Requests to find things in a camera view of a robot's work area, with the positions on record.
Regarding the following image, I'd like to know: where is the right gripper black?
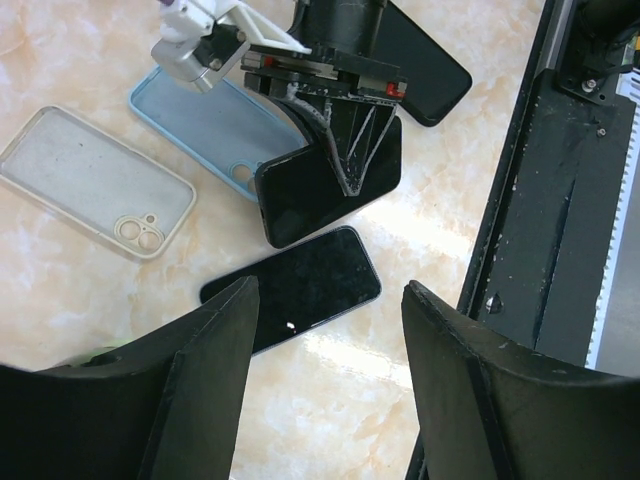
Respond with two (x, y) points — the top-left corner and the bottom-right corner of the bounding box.
(241, 46), (407, 197)

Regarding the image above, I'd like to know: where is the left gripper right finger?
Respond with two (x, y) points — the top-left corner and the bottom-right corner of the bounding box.
(401, 281), (639, 479)

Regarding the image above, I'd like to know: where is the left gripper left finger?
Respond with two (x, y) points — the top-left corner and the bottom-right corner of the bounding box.
(1, 277), (259, 479)

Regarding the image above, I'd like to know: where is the bare black phone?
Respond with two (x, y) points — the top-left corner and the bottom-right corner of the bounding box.
(254, 117), (402, 249)
(199, 226), (382, 355)

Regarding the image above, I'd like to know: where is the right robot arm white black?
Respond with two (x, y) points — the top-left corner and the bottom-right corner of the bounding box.
(241, 1), (407, 196)

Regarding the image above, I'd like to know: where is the white slotted cable duct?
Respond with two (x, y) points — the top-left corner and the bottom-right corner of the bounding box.
(582, 69), (640, 369)

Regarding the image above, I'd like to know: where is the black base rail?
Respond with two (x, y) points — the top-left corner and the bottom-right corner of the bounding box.
(457, 0), (640, 371)

